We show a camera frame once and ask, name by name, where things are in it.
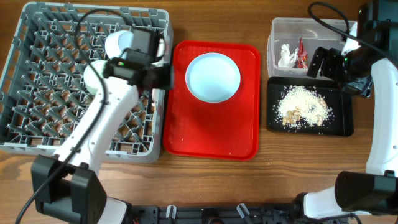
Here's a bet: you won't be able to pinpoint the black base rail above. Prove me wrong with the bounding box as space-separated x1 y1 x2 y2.
125 203 361 224

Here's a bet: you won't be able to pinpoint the rice and food scraps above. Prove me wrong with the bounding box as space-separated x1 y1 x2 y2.
272 85 335 131

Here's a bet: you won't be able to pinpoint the light blue bowl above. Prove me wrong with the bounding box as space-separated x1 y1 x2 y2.
105 30 134 59

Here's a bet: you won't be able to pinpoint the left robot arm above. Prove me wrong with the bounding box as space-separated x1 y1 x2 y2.
31 57 174 223

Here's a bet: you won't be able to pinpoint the red plastic tray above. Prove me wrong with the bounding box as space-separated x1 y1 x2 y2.
163 40 261 161

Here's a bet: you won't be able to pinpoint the clear plastic bin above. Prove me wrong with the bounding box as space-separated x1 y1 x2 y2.
267 17 345 78

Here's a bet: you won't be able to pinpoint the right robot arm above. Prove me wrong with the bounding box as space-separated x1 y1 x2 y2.
302 19 397 220

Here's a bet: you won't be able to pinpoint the red snack wrapper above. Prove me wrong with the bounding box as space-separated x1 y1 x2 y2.
297 37 308 68

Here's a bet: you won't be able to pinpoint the grey dishwasher rack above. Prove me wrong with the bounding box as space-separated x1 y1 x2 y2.
1 2 174 156

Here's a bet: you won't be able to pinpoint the light blue plate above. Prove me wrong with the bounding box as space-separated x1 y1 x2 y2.
185 52 241 103

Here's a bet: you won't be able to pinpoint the green bowl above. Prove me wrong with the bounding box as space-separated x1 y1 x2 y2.
83 60 107 95

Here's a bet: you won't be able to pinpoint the black plastic tray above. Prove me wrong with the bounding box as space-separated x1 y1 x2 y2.
267 77 354 136

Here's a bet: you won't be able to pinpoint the crumpled white tissue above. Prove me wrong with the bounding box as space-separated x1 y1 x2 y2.
277 44 299 68

